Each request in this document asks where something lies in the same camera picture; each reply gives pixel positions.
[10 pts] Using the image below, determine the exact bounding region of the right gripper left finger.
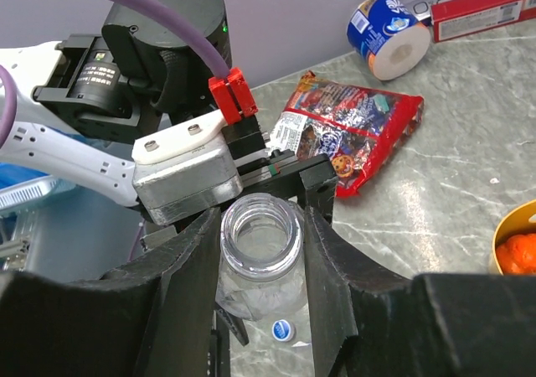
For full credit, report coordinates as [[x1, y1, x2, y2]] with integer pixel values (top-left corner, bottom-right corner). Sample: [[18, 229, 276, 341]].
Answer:
[[1, 209, 221, 376]]

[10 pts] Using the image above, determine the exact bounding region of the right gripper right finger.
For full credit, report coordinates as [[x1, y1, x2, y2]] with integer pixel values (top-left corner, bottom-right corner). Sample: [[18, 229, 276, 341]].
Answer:
[[305, 208, 535, 376]]

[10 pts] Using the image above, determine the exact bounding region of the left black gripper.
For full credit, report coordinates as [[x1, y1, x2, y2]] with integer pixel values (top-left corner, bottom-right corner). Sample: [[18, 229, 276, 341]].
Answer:
[[222, 116, 337, 224]]

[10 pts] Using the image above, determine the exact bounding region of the blue bottle cap front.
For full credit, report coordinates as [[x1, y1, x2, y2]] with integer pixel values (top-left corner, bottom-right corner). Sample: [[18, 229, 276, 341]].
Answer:
[[271, 319, 296, 343]]

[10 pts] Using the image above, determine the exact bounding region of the clear plastic bottle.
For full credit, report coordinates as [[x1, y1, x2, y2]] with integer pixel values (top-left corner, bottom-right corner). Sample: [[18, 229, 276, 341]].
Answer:
[[213, 192, 311, 377]]

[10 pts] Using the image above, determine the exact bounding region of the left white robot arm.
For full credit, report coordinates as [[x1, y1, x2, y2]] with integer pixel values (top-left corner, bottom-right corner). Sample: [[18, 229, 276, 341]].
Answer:
[[1, 0, 336, 228]]

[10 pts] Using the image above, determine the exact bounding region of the red snack bag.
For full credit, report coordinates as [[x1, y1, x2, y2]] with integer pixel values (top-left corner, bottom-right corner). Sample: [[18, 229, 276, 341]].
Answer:
[[268, 71, 425, 198]]

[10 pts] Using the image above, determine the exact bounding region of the orange toy fruit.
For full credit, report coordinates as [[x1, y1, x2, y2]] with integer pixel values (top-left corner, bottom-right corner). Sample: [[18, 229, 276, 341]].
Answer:
[[495, 233, 535, 275]]

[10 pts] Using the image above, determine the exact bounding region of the blue white can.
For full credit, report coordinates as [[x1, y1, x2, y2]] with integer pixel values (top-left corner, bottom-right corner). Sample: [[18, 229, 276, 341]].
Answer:
[[347, 0, 431, 81]]

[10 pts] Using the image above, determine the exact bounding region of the yellow plastic bin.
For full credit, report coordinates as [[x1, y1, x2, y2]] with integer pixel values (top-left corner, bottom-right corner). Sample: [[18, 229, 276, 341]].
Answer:
[[489, 200, 535, 276]]

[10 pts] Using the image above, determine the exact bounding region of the red silver box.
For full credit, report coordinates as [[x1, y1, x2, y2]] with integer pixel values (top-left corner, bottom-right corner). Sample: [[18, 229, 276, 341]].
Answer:
[[407, 0, 535, 43]]

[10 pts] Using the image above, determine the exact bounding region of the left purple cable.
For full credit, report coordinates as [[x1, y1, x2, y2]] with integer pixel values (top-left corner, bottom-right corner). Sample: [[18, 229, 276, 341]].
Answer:
[[0, 0, 231, 152]]

